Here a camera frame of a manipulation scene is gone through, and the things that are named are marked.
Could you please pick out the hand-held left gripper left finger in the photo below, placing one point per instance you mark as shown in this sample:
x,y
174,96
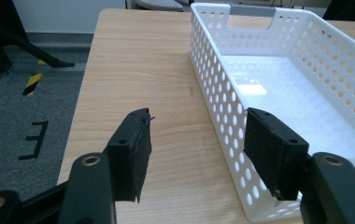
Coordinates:
x,y
130,155

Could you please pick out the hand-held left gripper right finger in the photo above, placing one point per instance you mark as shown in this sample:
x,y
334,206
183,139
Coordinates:
x,y
272,152

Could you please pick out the white perforated plastic basket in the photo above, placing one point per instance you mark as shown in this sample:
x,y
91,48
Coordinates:
x,y
294,93

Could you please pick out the black tape floor mark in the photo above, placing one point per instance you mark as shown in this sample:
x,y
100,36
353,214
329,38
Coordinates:
x,y
38,140

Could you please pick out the yellow black hazard tape strip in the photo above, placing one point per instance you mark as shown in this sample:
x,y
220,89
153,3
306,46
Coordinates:
x,y
33,83

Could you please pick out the grey chair base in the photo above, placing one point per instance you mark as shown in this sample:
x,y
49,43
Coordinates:
x,y
158,4

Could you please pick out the black metal stand leg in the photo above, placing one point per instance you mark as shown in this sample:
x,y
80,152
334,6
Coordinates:
x,y
17,42

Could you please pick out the dark chair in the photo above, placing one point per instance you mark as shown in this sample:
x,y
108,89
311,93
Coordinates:
x,y
350,9

